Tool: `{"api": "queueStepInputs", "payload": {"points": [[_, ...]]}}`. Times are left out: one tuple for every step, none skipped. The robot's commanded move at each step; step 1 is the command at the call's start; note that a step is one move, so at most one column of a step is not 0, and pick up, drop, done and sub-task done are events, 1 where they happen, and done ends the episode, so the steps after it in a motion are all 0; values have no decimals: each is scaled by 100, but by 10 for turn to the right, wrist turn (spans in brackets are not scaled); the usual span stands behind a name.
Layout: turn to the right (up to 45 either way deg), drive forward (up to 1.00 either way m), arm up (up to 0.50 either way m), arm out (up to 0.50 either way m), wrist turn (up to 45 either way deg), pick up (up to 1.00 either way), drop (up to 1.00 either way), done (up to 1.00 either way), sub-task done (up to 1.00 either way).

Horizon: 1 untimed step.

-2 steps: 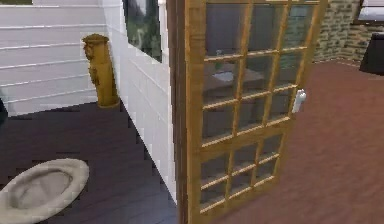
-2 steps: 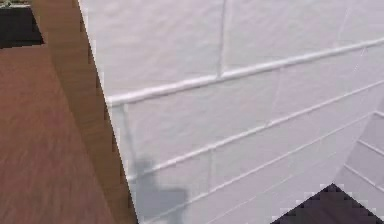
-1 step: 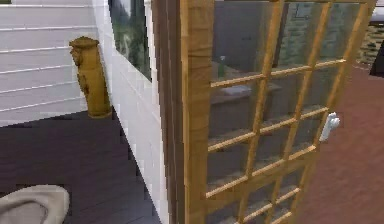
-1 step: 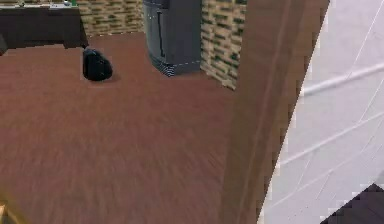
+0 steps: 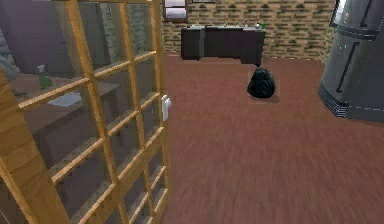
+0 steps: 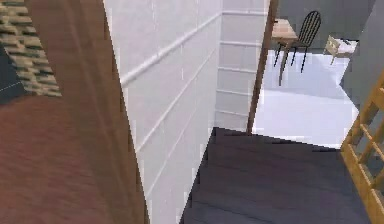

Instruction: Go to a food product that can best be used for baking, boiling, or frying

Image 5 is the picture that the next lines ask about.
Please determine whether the dark kitchen counter cabinet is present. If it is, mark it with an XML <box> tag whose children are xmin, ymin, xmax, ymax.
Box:
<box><xmin>180</xmin><ymin>24</ymin><xmax>267</xmax><ymax>66</ymax></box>

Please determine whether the wooden glass-paned room door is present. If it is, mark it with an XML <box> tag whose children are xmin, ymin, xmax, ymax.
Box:
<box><xmin>0</xmin><ymin>0</ymin><xmax>172</xmax><ymax>224</ymax></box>

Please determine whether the pale paper sheet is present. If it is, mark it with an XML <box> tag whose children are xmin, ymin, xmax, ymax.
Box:
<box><xmin>46</xmin><ymin>91</ymin><xmax>83</xmax><ymax>108</ymax></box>

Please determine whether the brown wooden table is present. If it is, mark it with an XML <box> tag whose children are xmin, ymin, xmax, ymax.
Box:
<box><xmin>9</xmin><ymin>72</ymin><xmax>122</xmax><ymax>168</ymax></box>

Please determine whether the green spray bottle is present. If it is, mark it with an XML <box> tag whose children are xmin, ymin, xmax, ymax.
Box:
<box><xmin>36</xmin><ymin>64</ymin><xmax>54</xmax><ymax>90</ymax></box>

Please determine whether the grey fridge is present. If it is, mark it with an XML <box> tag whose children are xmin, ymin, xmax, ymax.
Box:
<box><xmin>317</xmin><ymin>0</ymin><xmax>384</xmax><ymax>122</ymax></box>

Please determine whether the white door handle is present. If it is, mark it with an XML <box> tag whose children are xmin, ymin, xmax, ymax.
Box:
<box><xmin>160</xmin><ymin>94</ymin><xmax>172</xmax><ymax>122</ymax></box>

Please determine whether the black fridge handle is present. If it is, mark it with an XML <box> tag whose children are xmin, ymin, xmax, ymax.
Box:
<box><xmin>359</xmin><ymin>0</ymin><xmax>375</xmax><ymax>28</ymax></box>
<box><xmin>335</xmin><ymin>41</ymin><xmax>361</xmax><ymax>94</ymax></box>

